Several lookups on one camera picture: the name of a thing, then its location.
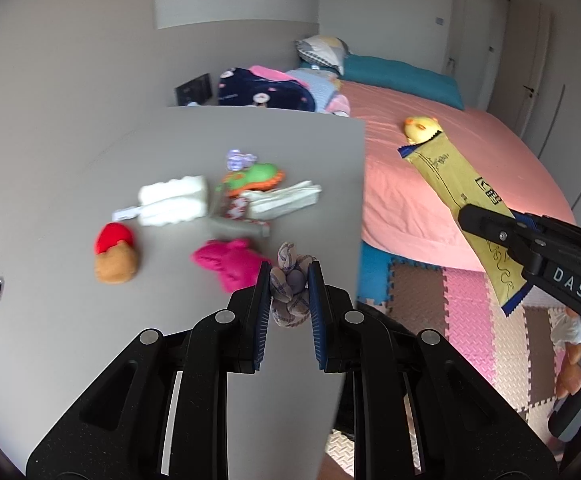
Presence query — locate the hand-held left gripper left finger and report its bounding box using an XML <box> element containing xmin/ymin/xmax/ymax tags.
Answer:
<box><xmin>25</xmin><ymin>260</ymin><xmax>274</xmax><ymax>480</ymax></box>

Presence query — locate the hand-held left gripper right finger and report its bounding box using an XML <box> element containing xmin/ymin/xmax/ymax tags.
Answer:
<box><xmin>307</xmin><ymin>260</ymin><xmax>558</xmax><ymax>480</ymax></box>

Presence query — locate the grey door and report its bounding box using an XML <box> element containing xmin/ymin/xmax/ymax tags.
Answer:
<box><xmin>443</xmin><ymin>0</ymin><xmax>513</xmax><ymax>111</ymax></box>

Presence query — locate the long white wrapper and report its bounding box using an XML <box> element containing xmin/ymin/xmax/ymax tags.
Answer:
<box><xmin>243</xmin><ymin>180</ymin><xmax>322</xmax><ymax>222</ymax></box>

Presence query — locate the navy printed blanket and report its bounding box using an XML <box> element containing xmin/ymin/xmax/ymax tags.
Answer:
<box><xmin>218</xmin><ymin>66</ymin><xmax>317</xmax><ymax>112</ymax></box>

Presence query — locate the magenta plush toy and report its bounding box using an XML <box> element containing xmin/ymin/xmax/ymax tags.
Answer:
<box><xmin>192</xmin><ymin>239</ymin><xmax>274</xmax><ymax>293</ymax></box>

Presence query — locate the white tissue pack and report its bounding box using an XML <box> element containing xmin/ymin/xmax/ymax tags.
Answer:
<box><xmin>138</xmin><ymin>175</ymin><xmax>208</xmax><ymax>227</ymax></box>

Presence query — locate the yellow duck plush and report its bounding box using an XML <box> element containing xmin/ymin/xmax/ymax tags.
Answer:
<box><xmin>403</xmin><ymin>115</ymin><xmax>442</xmax><ymax>144</ymax></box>

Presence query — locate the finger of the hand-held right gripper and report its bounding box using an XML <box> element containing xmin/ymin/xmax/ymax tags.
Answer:
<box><xmin>457</xmin><ymin>204</ymin><xmax>546</xmax><ymax>276</ymax></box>
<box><xmin>515</xmin><ymin>212</ymin><xmax>581</xmax><ymax>251</ymax></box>

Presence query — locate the plaid fabric toy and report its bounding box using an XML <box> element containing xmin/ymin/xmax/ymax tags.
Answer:
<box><xmin>269</xmin><ymin>241</ymin><xmax>318</xmax><ymax>330</ymax></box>

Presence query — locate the bed with pink sheet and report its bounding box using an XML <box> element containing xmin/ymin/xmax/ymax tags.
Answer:
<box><xmin>340</xmin><ymin>80</ymin><xmax>578</xmax><ymax>271</ymax></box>

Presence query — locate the light blue blanket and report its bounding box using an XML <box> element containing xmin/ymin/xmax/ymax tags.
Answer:
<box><xmin>288</xmin><ymin>69</ymin><xmax>343</xmax><ymax>111</ymax></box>

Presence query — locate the purple clear wrapper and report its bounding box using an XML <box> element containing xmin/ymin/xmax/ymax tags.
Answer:
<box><xmin>225</xmin><ymin>150</ymin><xmax>257</xmax><ymax>172</ymax></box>

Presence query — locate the yellow snack packet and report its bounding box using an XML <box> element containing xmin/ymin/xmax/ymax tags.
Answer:
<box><xmin>397</xmin><ymin>130</ymin><xmax>533</xmax><ymax>317</ymax></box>

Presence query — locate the black wall panel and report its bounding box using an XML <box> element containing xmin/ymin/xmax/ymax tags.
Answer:
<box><xmin>174</xmin><ymin>74</ymin><xmax>214</xmax><ymax>107</ymax></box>

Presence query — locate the teal pillow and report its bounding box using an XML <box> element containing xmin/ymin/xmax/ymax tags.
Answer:
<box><xmin>343</xmin><ymin>54</ymin><xmax>466</xmax><ymax>111</ymax></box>

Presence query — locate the checkered pillow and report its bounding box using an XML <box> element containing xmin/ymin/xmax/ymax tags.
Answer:
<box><xmin>295</xmin><ymin>35</ymin><xmax>351</xmax><ymax>77</ymax></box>

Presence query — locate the person's right hand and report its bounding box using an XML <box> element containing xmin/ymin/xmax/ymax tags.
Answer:
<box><xmin>550</xmin><ymin>305</ymin><xmax>581</xmax><ymax>413</ymax></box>

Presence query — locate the red and brown plush toy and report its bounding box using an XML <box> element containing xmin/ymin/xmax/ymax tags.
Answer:
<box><xmin>94</xmin><ymin>222</ymin><xmax>138</xmax><ymax>285</ymax></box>

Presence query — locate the green and orange plush toy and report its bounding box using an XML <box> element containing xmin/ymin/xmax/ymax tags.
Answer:
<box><xmin>220</xmin><ymin>162</ymin><xmax>287</xmax><ymax>193</ymax></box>

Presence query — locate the pink cloth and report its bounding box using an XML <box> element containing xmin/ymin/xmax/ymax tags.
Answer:
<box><xmin>249</xmin><ymin>65</ymin><xmax>296</xmax><ymax>83</ymax></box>

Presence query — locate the blue foam tile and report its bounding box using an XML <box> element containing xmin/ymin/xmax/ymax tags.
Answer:
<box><xmin>357</xmin><ymin>242</ymin><xmax>396</xmax><ymax>306</ymax></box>

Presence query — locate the pink and brown foam mat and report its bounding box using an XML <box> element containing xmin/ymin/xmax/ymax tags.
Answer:
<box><xmin>325</xmin><ymin>255</ymin><xmax>581</xmax><ymax>476</ymax></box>

